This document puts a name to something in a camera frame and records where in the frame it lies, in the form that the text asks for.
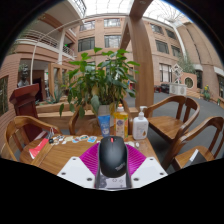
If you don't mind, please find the black parked car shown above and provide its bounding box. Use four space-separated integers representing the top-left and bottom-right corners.
153 83 171 94

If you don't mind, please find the dark red wooden podium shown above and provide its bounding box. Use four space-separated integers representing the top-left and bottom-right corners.
9 83 44 143

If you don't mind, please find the dark bust statue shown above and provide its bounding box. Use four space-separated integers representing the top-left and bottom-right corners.
17 64 32 88

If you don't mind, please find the blue squeeze tube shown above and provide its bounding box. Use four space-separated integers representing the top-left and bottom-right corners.
97 114 111 138

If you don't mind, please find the red white pouch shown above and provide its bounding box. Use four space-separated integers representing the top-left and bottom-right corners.
28 137 50 160

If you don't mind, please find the green plant in white pot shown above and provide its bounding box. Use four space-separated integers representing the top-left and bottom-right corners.
59 47 141 118

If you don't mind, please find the black computer mouse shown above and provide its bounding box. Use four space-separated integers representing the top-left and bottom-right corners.
97 135 129 179

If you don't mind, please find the small white packet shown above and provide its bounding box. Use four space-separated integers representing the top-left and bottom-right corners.
125 141 141 149

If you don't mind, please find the black notebook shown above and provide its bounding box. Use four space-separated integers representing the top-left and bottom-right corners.
182 148 209 169

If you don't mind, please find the yellow liquid soap bottle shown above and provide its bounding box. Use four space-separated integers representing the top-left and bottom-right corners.
113 103 129 140

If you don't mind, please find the bunch of keys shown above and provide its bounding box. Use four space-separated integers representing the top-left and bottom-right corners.
46 128 58 145

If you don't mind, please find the white outdoor unit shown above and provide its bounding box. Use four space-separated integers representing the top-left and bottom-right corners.
169 83 188 97

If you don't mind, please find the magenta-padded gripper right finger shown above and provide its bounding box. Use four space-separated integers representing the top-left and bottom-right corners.
125 143 168 190

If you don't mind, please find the wooden post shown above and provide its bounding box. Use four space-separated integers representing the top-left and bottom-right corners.
119 0 156 111

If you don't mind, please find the wooden armchair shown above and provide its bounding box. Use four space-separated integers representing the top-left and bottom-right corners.
0 115 63 161
68 99 134 136
161 115 224 172
143 95 201 148

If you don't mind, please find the white pump bottle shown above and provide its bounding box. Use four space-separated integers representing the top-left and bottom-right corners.
132 105 150 141

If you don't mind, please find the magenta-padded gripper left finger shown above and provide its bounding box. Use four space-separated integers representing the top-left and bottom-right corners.
57 143 101 190

